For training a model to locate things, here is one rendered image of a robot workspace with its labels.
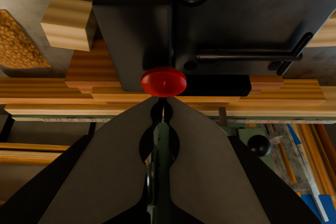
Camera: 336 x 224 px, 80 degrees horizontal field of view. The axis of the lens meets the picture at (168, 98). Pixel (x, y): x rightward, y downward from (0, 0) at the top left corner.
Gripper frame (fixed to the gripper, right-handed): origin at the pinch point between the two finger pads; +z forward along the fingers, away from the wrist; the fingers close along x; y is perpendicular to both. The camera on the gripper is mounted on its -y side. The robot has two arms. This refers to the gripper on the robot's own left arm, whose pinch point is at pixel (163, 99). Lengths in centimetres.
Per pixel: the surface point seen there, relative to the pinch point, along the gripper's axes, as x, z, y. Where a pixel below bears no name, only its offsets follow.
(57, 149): -110, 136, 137
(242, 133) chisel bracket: 9.2, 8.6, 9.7
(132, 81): -2.4, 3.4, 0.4
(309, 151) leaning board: 98, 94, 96
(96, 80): -7.9, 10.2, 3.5
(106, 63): -7.1, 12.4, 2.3
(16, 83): -24.5, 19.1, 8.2
